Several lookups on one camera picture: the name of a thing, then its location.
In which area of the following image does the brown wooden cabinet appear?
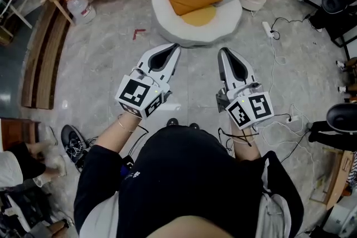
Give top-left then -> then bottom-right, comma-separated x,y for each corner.
0,116 -> 40,152

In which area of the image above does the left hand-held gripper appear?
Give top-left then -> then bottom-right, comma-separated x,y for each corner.
114,43 -> 181,120

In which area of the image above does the black power cable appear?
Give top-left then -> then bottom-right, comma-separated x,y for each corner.
270,16 -> 310,40

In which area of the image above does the black sneaker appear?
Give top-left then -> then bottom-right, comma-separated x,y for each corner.
60,124 -> 93,171

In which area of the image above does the grey right shoulder strap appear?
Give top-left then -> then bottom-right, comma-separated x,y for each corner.
259,158 -> 293,238

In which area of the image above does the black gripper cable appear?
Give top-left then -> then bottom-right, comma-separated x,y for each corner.
127,124 -> 148,161
217,127 -> 260,148

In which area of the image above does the clear water jug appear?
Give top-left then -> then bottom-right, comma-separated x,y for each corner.
66,0 -> 97,25

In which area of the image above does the person's right forearm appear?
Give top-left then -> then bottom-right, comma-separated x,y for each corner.
230,119 -> 263,161

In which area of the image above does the white egg-shaped floor cushion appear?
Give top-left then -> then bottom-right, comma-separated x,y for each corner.
151,0 -> 243,47

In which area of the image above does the white floor cable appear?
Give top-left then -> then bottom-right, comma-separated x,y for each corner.
260,36 -> 310,154

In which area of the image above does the beige left shoulder strap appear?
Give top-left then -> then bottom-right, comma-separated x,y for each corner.
86,192 -> 120,238

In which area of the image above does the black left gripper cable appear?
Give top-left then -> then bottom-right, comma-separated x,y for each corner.
127,124 -> 148,161

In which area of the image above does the pale wooden chair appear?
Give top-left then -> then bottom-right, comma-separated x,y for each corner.
0,0 -> 34,37

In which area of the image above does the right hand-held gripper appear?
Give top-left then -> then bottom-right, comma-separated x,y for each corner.
216,47 -> 274,130

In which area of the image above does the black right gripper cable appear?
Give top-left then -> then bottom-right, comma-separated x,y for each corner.
217,127 -> 260,148

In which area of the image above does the thin gold bracelet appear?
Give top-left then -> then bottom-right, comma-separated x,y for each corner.
117,114 -> 136,133

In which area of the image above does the black waist recorder box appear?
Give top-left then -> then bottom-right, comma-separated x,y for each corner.
119,156 -> 134,179

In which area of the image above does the person's left forearm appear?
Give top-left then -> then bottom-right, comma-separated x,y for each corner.
94,113 -> 142,156

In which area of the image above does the wooden plank platform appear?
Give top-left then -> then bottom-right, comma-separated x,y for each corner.
21,2 -> 70,110

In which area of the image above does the small wooden table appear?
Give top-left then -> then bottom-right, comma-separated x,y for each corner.
309,147 -> 355,210

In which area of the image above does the person's black shirt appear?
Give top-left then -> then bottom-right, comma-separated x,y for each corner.
73,125 -> 305,238

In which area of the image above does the white power strip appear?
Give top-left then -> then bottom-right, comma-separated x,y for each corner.
261,21 -> 276,38

